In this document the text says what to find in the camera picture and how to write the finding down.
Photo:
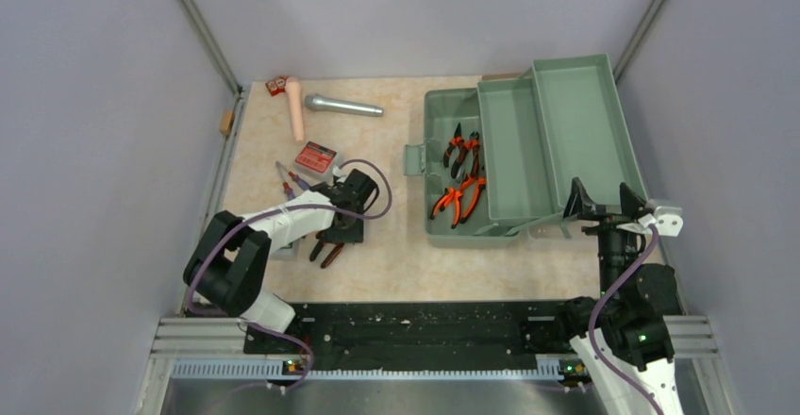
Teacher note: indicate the small wooden block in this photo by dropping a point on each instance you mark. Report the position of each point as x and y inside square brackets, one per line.
[226, 123]

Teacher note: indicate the orange black small pliers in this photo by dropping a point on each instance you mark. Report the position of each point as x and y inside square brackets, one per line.
[452, 145]

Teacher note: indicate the clear green small case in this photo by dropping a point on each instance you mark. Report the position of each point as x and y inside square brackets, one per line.
[286, 253]

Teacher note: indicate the beige wooden handle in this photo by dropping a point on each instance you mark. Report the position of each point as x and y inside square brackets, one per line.
[293, 89]

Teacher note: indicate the orange black cutting pliers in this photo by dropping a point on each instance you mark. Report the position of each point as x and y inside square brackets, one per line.
[467, 162]

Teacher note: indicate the red handled screwdriver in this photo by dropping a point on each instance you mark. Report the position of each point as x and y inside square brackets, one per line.
[286, 187]

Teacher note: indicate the small red card box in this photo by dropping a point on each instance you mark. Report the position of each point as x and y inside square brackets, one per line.
[276, 85]

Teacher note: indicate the red labelled small box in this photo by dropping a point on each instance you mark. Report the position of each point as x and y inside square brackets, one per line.
[317, 161]

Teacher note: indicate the silver metal microphone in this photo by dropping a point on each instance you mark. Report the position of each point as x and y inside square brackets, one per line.
[318, 102]

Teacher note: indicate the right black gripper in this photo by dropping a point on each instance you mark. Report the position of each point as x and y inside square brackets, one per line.
[578, 204]

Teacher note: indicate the black mounting base rail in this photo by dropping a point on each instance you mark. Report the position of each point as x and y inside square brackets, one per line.
[429, 336]

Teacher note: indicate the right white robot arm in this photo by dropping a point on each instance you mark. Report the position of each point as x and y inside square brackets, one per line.
[622, 337]

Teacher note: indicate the orange black combination pliers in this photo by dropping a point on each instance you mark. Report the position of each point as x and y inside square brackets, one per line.
[453, 196]

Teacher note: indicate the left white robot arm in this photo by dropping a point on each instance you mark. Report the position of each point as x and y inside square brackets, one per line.
[229, 263]

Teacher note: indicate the green plastic tool box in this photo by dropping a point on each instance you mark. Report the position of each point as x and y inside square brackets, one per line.
[561, 119]

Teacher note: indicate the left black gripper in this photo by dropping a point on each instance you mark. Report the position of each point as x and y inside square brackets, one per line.
[354, 235]

